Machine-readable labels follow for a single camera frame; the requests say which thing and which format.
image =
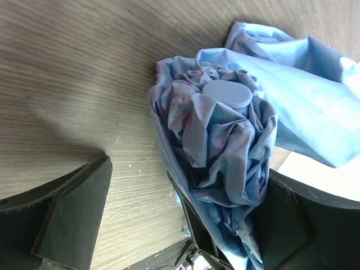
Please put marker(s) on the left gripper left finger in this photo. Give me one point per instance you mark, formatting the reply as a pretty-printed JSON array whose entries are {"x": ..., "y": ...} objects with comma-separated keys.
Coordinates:
[{"x": 57, "y": 222}]

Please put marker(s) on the light blue folding umbrella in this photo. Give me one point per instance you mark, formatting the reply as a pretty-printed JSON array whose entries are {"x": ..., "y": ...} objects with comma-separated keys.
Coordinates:
[{"x": 219, "y": 116}]

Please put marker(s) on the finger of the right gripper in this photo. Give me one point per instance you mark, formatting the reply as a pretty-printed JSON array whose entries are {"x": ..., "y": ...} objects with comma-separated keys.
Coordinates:
[{"x": 200, "y": 242}]

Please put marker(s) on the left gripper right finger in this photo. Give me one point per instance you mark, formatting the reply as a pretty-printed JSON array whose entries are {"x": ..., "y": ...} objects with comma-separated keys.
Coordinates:
[{"x": 300, "y": 227}]

